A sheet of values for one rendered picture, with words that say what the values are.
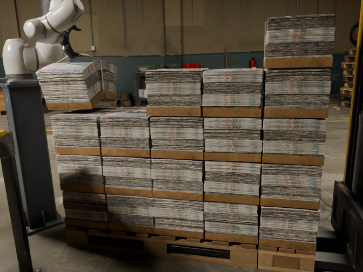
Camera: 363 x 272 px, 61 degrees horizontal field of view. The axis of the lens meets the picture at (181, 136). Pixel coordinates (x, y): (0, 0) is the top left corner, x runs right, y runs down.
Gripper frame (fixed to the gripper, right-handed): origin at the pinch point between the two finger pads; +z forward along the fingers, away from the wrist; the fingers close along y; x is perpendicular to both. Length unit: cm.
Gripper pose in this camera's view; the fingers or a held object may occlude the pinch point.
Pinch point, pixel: (78, 41)
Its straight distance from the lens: 198.8
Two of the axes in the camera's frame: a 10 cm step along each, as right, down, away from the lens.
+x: 9.7, 0.5, -2.2
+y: -0.1, 9.9, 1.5
